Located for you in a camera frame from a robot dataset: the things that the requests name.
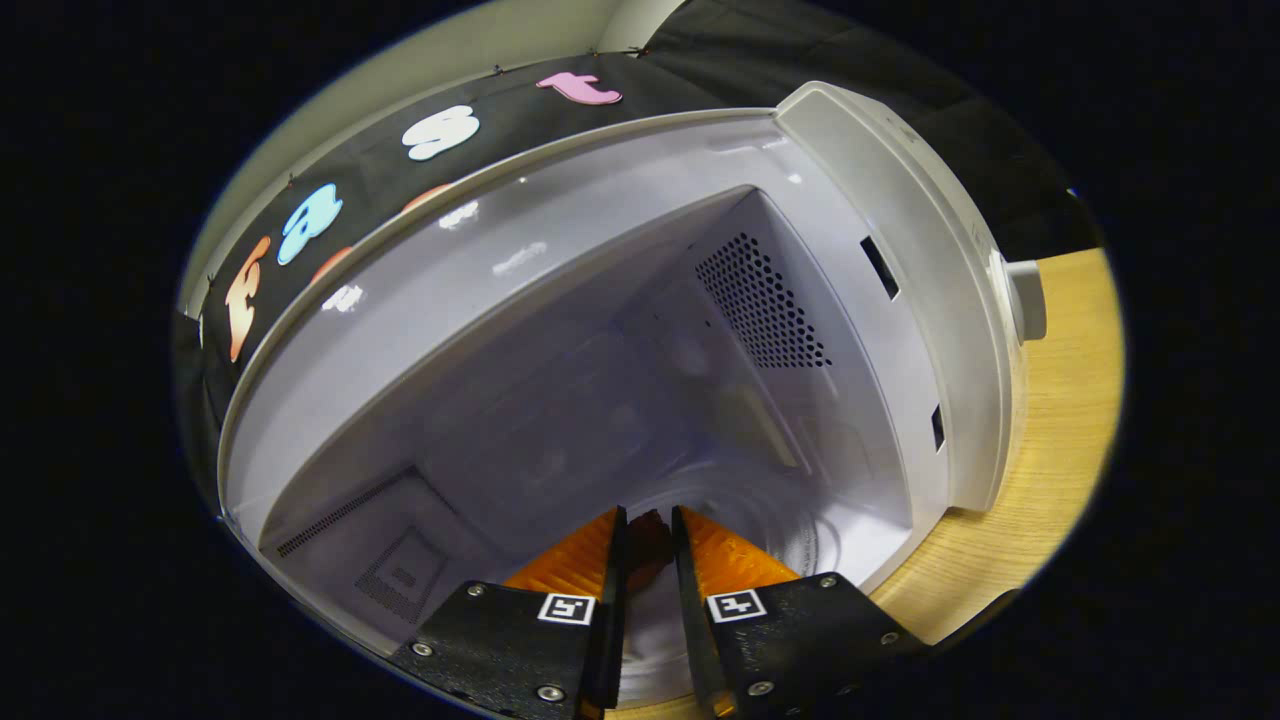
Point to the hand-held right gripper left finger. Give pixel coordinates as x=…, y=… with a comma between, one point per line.
x=613, y=640

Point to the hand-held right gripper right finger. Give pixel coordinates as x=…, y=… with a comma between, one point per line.
x=690, y=640

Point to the dark red meat slab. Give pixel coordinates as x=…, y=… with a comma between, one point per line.
x=648, y=550

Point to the white microwave oven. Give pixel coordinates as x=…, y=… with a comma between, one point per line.
x=560, y=380

